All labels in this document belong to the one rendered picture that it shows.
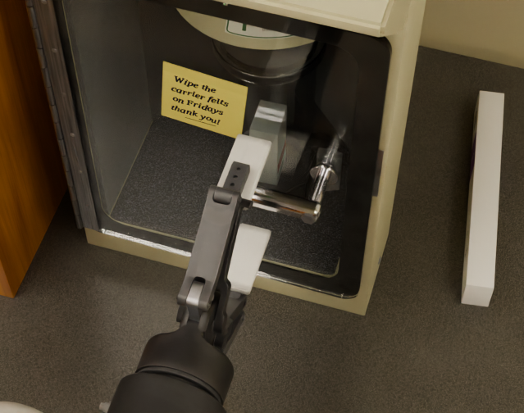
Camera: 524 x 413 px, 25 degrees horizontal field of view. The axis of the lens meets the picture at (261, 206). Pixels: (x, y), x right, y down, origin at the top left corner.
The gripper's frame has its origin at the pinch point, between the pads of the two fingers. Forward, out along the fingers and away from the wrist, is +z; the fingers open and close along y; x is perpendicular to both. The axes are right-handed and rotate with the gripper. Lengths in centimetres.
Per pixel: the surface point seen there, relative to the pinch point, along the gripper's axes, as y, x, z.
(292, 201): 0.9, -3.7, -0.1
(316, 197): 0.7, -5.6, 1.0
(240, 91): 8.7, 2.2, 4.3
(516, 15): -20, -19, 49
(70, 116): -1.1, 19.3, 4.5
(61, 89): 2.8, 19.6, 4.5
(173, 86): 7.2, 8.4, 4.3
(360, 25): 30.7, -9.3, -5.9
